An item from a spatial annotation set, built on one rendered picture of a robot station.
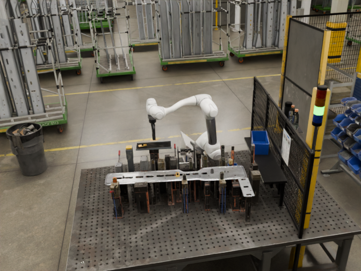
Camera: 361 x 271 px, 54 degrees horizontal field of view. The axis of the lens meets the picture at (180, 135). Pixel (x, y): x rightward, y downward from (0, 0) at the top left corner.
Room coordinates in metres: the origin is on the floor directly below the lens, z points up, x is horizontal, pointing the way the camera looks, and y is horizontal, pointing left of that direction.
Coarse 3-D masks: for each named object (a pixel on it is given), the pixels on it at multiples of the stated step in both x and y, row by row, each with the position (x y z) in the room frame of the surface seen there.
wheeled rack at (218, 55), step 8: (216, 8) 10.55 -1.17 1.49; (160, 24) 9.63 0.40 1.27; (160, 32) 9.62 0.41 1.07; (224, 32) 10.13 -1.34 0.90; (160, 40) 9.62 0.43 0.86; (160, 48) 10.51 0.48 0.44; (160, 56) 10.19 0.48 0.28; (184, 56) 10.02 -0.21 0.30; (192, 56) 10.04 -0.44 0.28; (200, 56) 10.00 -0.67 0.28; (208, 56) 9.84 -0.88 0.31; (216, 56) 9.86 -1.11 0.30; (224, 56) 9.86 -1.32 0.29; (168, 64) 9.62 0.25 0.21; (224, 64) 9.85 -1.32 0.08
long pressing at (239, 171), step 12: (204, 168) 3.04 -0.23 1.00; (216, 168) 3.03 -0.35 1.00; (228, 168) 3.02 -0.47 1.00; (240, 168) 3.01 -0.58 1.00; (108, 180) 2.90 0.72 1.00; (120, 180) 2.89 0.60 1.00; (132, 180) 2.88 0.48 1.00; (144, 180) 2.87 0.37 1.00; (156, 180) 2.86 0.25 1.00; (168, 180) 2.86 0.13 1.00; (180, 180) 2.85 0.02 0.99; (204, 180) 2.84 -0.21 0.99; (216, 180) 2.83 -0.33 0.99
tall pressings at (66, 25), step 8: (64, 0) 12.01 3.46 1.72; (72, 0) 12.01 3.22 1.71; (64, 8) 11.95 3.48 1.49; (64, 16) 11.90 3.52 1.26; (40, 24) 11.78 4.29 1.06; (64, 24) 11.88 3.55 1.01; (40, 32) 11.54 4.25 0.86; (64, 32) 11.92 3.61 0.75; (80, 32) 12.00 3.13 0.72; (72, 40) 11.92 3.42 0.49; (80, 40) 11.91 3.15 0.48
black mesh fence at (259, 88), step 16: (256, 80) 4.09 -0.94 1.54; (256, 96) 4.09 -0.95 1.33; (256, 112) 4.01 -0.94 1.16; (272, 112) 3.41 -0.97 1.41; (256, 128) 3.99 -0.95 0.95; (272, 128) 3.36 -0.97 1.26; (272, 144) 3.31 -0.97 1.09; (304, 144) 2.48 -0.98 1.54; (288, 176) 2.75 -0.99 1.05; (304, 176) 2.42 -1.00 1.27; (272, 192) 2.98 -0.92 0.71; (288, 192) 2.70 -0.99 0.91; (304, 192) 2.34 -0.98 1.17; (288, 208) 2.65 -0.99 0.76; (304, 208) 2.32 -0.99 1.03
